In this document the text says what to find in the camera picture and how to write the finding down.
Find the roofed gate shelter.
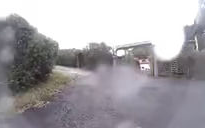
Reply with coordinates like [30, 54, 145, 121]
[112, 40, 158, 78]

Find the grass verge strip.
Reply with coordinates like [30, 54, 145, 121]
[13, 70, 74, 114]

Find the low lattice block wall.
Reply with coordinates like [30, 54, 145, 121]
[156, 52, 205, 80]

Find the red and white vehicle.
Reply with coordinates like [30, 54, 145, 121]
[133, 56, 152, 74]

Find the low dark green hedge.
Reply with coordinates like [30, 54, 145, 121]
[55, 41, 114, 71]

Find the building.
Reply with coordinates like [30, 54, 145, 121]
[182, 19, 205, 54]

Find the grey asphalt road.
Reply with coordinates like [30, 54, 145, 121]
[0, 65, 205, 128]

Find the tall green hedge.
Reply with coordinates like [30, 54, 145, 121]
[0, 5, 60, 95]

